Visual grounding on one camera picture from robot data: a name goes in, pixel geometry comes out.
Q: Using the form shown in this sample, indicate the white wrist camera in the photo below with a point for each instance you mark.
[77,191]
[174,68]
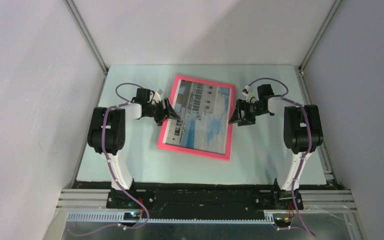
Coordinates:
[156,96]
[249,95]

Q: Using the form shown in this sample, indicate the left aluminium corner post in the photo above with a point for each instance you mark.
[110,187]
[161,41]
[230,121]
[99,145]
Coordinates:
[86,34]

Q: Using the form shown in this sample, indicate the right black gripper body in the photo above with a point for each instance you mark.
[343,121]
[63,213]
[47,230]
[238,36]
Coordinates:
[252,110]

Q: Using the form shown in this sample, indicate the building and sky photo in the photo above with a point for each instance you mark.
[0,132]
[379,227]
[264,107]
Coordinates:
[203,124]

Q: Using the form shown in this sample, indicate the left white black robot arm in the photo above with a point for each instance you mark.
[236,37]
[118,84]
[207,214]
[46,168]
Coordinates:
[107,129]

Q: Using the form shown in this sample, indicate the right aluminium corner post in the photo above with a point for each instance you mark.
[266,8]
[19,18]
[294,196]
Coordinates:
[320,33]

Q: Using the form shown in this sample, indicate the aluminium corner post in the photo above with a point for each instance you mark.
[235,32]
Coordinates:
[320,33]
[86,34]

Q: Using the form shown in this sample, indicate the aluminium front rail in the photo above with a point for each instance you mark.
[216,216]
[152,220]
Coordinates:
[90,205]

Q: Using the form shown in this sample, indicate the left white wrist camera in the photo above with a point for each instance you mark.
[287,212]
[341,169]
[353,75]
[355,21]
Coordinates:
[156,96]

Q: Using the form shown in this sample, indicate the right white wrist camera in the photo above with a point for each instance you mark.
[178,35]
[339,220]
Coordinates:
[249,95]

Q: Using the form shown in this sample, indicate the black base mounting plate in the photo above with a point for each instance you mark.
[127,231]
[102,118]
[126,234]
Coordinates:
[193,201]

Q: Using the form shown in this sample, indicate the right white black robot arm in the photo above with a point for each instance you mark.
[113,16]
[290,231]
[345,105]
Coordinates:
[302,133]

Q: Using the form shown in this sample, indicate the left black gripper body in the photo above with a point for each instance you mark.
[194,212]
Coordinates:
[157,112]

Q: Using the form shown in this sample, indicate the orange wooden picture frame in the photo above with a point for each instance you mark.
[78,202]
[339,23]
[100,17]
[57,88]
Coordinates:
[193,152]

